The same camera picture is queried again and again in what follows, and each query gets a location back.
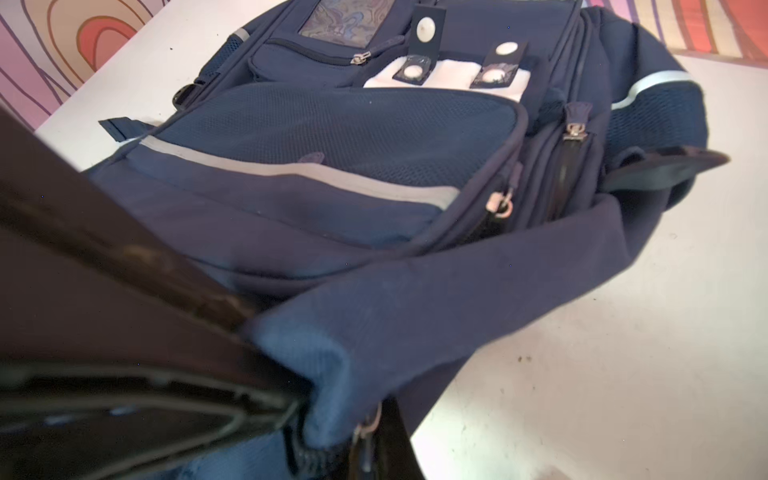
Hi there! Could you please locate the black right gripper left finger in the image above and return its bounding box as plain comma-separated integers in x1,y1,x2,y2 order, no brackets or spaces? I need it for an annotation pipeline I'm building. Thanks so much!
1,114,310,479

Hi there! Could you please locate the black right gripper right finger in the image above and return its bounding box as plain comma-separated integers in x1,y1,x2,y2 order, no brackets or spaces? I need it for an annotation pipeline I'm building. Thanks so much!
353,398,425,480

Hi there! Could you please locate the navy blue student backpack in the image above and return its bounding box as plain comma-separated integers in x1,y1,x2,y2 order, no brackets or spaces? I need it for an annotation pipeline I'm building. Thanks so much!
87,1,727,479

